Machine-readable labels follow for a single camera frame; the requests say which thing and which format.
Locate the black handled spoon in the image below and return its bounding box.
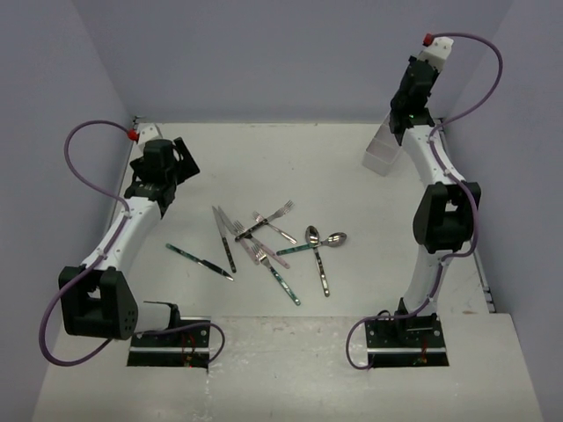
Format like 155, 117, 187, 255
306, 225, 331, 297

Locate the green handled spoon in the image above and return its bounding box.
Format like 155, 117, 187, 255
275, 232, 347, 256

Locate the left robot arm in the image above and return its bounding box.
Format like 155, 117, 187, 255
59, 138, 200, 346

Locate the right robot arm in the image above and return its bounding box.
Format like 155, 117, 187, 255
389, 56, 481, 346

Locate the white divided utensil container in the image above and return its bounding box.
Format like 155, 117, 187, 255
362, 113, 401, 177

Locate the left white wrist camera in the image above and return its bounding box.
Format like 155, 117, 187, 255
136, 124, 162, 149

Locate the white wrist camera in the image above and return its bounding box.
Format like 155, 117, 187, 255
136, 124, 162, 149
417, 34, 454, 72

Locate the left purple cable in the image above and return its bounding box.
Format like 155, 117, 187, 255
41, 120, 226, 367

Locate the purple cable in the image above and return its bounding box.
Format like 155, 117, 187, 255
41, 120, 226, 367
345, 33, 505, 373

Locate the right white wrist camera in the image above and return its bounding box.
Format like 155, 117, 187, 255
417, 34, 454, 72

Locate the green handled knife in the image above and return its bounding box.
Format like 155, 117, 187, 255
165, 244, 234, 281

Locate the pink handled fork upper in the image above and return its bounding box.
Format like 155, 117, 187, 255
252, 211, 297, 244

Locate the black handled knife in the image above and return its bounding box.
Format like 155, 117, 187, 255
212, 207, 237, 273

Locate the pink handled knife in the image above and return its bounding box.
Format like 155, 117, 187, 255
217, 207, 260, 265

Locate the green handled fork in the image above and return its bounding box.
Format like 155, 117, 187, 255
252, 245, 301, 306

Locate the black handled fork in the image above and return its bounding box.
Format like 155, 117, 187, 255
235, 200, 294, 242

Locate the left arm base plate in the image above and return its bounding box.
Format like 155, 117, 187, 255
127, 316, 210, 369

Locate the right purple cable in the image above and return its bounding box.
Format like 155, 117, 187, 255
345, 33, 505, 373

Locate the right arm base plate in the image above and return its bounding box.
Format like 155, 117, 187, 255
364, 314, 449, 368

